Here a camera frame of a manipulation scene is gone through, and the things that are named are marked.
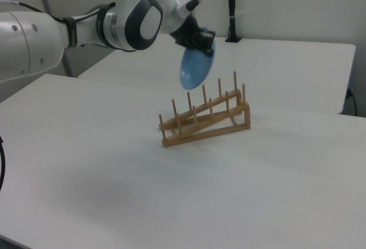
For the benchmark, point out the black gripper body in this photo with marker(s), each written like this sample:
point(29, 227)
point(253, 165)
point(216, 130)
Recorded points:
point(187, 33)

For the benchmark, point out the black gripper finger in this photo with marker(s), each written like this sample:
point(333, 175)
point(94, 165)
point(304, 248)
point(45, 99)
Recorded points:
point(206, 49)
point(208, 35)

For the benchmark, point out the blue round plate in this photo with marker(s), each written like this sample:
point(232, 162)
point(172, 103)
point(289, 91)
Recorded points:
point(197, 68)

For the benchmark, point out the wooden plate rack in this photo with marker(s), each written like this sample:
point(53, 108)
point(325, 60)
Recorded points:
point(206, 123)

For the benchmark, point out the black camera pole with base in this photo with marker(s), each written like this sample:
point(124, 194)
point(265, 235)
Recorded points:
point(231, 8)

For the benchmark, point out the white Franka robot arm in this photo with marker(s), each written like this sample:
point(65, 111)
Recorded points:
point(85, 28)

